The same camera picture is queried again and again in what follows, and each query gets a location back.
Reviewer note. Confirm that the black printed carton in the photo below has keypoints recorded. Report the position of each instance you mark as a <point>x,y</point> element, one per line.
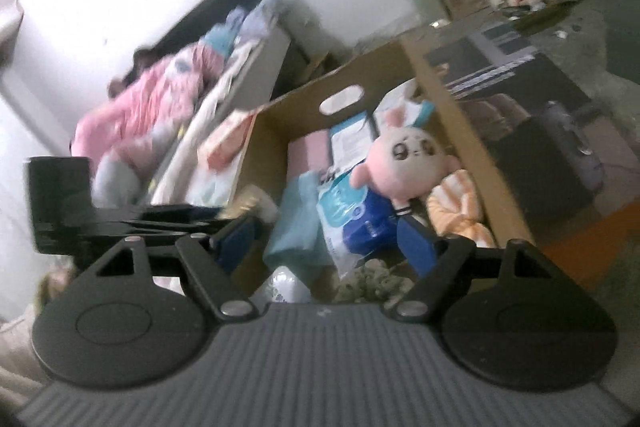
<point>525,107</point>

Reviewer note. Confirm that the large brown cardboard box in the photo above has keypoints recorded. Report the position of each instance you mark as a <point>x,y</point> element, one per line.
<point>465,142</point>

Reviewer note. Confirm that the black bed headboard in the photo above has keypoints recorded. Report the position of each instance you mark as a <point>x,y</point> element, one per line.
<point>200,22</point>

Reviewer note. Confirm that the beige fleece blanket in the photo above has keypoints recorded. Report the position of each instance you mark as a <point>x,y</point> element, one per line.
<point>215,97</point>

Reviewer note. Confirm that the blue wet wipes packet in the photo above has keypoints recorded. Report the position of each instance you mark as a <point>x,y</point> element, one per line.
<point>350,212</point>

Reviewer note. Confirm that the white printed tissue packet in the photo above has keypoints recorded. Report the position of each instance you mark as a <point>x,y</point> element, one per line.
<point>405,94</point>

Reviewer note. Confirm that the pink bunny plush toy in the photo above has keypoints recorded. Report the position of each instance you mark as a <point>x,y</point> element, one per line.
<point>405,157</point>

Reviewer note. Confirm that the pink patterned quilt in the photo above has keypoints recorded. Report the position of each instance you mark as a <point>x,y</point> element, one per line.
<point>150,102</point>

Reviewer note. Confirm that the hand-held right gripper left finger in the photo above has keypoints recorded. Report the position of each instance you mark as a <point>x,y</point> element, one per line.
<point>242,239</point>

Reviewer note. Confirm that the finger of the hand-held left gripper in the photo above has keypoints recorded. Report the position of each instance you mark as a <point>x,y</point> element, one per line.
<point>185,211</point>
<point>190,227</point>

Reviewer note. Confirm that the pink wet wipes packet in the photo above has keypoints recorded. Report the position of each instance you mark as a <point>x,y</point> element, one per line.
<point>227,139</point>

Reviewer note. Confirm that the white soft packet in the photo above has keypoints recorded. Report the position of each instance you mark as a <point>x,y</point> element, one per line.
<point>285,284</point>

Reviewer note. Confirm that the pile of pale blue clothes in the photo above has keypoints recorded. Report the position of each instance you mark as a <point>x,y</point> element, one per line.
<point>245,24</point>

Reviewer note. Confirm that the light teal soft packet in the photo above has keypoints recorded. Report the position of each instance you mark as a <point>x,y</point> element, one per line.
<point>297,227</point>

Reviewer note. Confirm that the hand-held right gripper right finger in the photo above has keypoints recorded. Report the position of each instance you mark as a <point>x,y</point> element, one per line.
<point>415,244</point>

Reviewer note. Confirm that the orange floor mat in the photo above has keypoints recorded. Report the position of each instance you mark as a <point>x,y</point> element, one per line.
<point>590,242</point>

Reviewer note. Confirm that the orange white striped cloth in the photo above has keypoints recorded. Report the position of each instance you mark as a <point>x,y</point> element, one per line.
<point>457,202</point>

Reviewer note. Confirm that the pale green bin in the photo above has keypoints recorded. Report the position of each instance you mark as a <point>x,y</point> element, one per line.
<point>425,4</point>

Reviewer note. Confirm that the cream fuzzy cloth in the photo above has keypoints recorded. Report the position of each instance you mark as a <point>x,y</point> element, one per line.
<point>370,282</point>

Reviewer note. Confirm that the pink flat packet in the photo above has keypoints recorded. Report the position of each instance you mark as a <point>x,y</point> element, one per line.
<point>310,149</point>

